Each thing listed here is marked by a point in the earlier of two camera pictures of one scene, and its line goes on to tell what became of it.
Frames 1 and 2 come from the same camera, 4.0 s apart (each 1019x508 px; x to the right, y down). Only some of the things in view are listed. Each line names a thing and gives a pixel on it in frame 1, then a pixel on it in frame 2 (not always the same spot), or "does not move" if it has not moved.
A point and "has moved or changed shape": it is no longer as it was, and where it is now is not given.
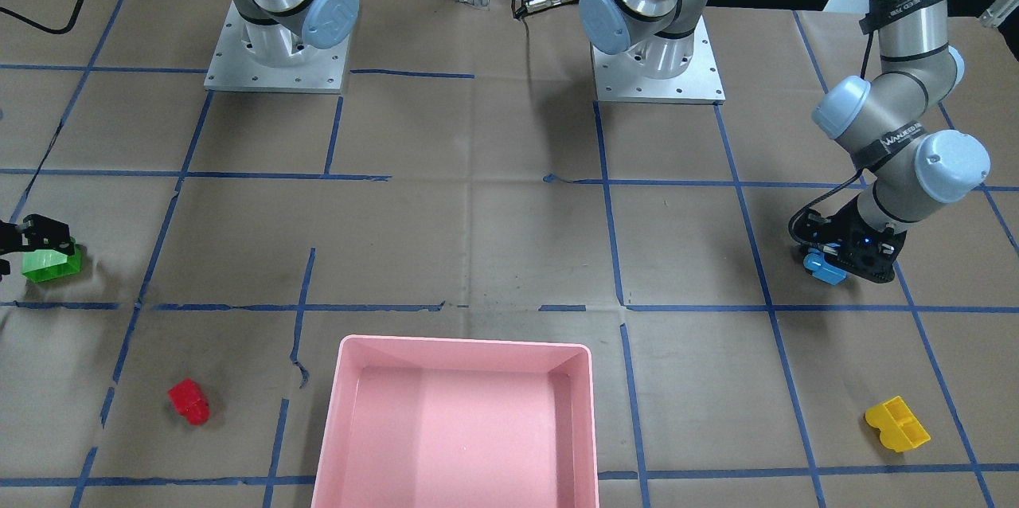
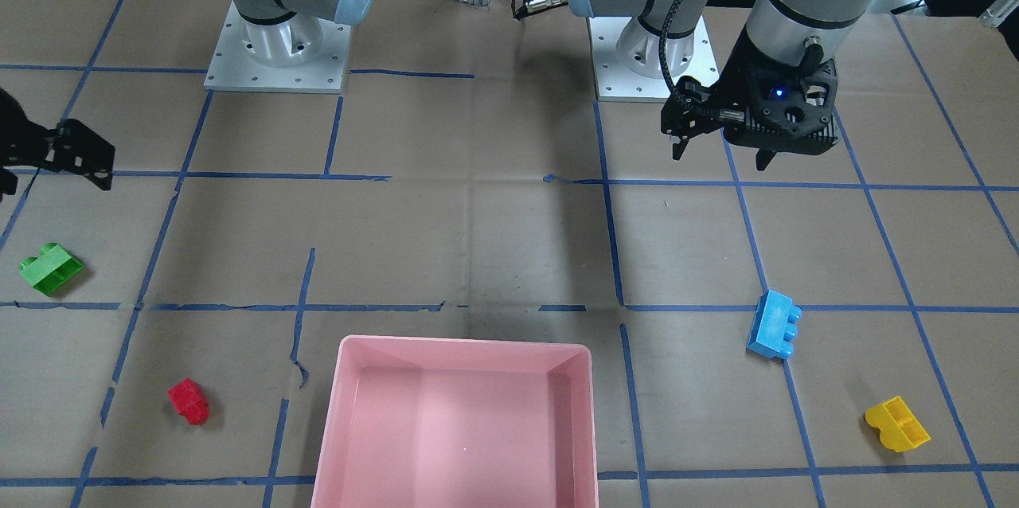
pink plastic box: (426, 422) does not move
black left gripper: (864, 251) to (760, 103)
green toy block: (42, 264) has moved or changed shape
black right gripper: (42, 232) to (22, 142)
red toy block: (187, 399) does not move
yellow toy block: (899, 429) does not move
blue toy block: (822, 270) to (772, 331)
